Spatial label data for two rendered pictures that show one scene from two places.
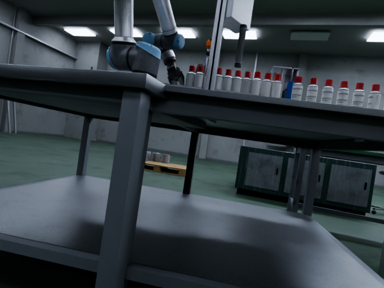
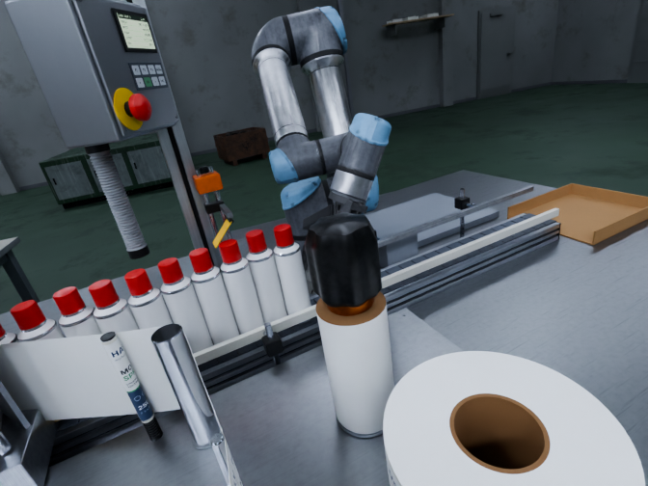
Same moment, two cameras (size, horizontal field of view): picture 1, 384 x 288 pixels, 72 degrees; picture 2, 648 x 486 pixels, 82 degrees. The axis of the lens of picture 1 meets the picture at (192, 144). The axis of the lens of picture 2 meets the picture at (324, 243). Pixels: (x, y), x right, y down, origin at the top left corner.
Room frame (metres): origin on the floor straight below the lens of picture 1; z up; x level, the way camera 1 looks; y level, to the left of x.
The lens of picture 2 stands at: (2.08, -0.20, 1.33)
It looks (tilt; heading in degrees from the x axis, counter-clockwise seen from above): 24 degrees down; 150
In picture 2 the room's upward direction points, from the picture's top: 9 degrees counter-clockwise
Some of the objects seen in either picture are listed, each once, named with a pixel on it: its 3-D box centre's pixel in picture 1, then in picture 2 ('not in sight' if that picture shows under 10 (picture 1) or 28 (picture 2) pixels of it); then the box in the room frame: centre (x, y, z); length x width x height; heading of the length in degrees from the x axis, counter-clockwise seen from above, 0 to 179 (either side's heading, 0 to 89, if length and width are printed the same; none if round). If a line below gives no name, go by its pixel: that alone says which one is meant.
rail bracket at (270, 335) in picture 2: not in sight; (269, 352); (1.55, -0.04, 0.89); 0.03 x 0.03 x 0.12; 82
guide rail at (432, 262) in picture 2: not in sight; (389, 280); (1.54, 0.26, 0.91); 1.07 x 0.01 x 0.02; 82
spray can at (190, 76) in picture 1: (190, 84); (291, 274); (1.48, 0.06, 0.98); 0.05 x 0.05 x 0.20
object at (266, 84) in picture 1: (265, 92); (53, 358); (1.41, -0.35, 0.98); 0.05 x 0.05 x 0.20
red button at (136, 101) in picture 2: not in sight; (138, 107); (1.44, -0.11, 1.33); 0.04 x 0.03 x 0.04; 137
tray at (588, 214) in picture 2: not in sight; (580, 209); (1.61, 0.96, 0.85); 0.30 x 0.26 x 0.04; 82
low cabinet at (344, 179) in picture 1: (296, 175); not in sight; (4.40, -1.79, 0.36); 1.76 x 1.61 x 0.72; 73
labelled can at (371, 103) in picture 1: (373, 104); not in sight; (1.34, -0.88, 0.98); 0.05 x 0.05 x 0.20
